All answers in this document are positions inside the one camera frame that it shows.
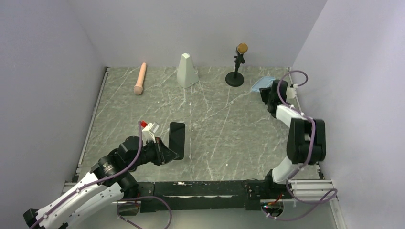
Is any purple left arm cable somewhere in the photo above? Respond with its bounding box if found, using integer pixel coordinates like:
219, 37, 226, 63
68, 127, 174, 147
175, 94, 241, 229
28, 121, 173, 229

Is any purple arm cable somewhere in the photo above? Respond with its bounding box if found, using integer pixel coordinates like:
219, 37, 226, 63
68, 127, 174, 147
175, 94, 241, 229
28, 121, 173, 229
261, 70, 339, 222

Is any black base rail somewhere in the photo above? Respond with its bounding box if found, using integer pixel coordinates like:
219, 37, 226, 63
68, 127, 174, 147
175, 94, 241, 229
124, 178, 292, 213

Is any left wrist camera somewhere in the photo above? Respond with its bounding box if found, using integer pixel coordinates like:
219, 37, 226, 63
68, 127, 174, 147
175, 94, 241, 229
141, 121, 160, 142

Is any black smartphone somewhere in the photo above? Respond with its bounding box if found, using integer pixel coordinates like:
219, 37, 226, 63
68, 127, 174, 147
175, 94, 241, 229
169, 122, 186, 160

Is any light blue phone case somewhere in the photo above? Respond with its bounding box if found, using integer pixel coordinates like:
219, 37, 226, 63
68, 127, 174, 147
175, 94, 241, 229
251, 76, 275, 92

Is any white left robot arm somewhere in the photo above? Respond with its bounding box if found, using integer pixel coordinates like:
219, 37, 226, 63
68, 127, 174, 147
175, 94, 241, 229
23, 136, 180, 229

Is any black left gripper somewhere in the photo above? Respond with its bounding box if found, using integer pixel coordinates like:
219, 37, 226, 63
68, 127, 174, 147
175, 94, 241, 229
127, 136, 179, 169

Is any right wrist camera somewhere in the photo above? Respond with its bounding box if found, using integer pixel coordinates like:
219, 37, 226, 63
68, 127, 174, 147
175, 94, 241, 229
286, 84, 298, 100

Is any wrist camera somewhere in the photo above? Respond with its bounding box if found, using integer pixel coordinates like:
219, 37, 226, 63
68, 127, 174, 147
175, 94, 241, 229
286, 84, 298, 100
141, 121, 160, 142

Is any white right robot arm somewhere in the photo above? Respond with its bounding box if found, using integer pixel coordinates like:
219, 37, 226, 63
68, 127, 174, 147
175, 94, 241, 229
259, 80, 326, 198

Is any white cone-shaped metronome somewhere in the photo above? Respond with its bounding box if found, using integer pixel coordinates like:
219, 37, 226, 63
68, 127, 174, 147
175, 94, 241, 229
176, 53, 199, 89

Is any brown microphone head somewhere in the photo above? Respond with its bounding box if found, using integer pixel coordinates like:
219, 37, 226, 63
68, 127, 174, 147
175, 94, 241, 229
236, 43, 248, 54

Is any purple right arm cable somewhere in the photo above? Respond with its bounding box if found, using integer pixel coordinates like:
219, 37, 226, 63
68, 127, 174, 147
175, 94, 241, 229
261, 70, 339, 222

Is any pink toy microphone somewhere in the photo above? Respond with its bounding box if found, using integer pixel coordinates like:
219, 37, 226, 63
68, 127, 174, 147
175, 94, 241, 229
133, 62, 147, 95

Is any black microphone stand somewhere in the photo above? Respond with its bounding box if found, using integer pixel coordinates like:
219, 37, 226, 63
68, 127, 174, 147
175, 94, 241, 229
225, 51, 245, 87

